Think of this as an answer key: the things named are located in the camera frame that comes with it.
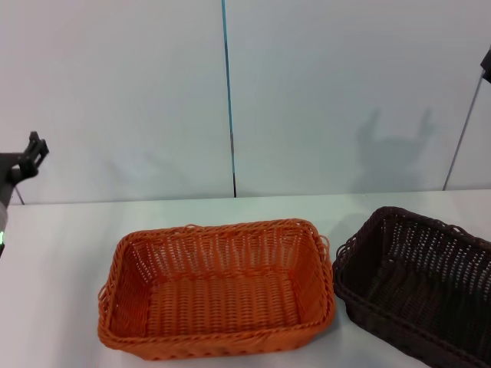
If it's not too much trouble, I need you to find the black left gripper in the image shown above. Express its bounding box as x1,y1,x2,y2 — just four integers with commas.
0,130,51,204

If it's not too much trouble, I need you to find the dark brown woven basket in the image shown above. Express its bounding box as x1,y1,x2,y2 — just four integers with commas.
331,205,491,368

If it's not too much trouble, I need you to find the orange woven plastic basket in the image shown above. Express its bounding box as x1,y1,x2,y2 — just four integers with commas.
97,218,337,362

